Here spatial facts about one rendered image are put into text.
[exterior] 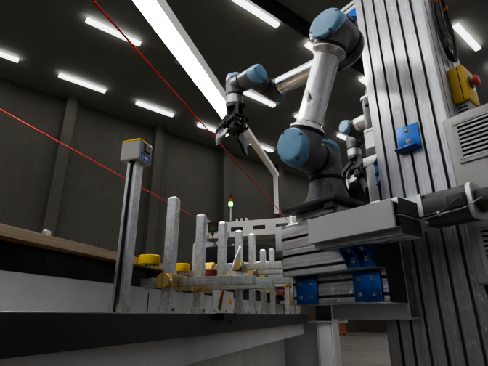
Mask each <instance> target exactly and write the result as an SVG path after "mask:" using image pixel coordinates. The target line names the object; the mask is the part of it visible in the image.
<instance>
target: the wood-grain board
mask: <svg viewBox="0 0 488 366"><path fill-rule="evenodd" d="M0 240H4V241H8V242H12V243H19V244H23V245H29V246H33V247H37V248H44V249H48V250H51V251H58V252H62V253H69V254H73V255H77V256H83V257H87V258H91V259H97V260H101V261H108V262H112V263H116V258H117V252H115V251H109V250H106V249H103V248H98V247H94V246H91V245H86V244H82V243H77V242H73V241H70V240H65V239H62V238H58V237H53V236H50V235H45V234H41V233H38V232H33V231H30V230H26V229H21V228H18V227H12V226H9V225H5V224H0ZM138 261H139V258H138V257H135V256H134V263H133V267H137V268H141V269H146V268H145V266H141V265H138ZM150 270H151V271H155V272H162V273H163V264H162V263H160V265H159V266H154V267H152V269H150ZM183 275H184V276H187V277H194V271H191V270H190V272H188V273H183Z"/></svg>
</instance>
